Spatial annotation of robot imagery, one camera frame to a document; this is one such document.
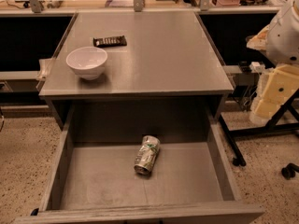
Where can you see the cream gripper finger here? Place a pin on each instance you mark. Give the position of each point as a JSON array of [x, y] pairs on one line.
[[275, 87]]

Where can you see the crushed 7up soda can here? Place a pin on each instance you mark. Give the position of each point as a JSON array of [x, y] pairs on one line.
[[147, 154]]

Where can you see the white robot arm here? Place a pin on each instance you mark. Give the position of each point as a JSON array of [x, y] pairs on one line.
[[279, 42]]

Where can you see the grey cabinet counter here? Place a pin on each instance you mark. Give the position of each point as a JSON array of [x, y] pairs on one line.
[[167, 53]]

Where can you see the open grey top drawer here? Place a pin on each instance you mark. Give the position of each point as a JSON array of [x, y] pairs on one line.
[[93, 180]]

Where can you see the white power adapter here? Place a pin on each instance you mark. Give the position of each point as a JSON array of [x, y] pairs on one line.
[[257, 67]]

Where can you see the dark snack bar wrapper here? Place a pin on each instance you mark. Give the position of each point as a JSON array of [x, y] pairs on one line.
[[107, 42]]

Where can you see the white ceramic bowl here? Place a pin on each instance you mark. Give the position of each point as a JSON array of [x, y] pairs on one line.
[[88, 62]]

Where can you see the clear plastic bag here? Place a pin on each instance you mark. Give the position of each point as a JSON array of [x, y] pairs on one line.
[[45, 66]]

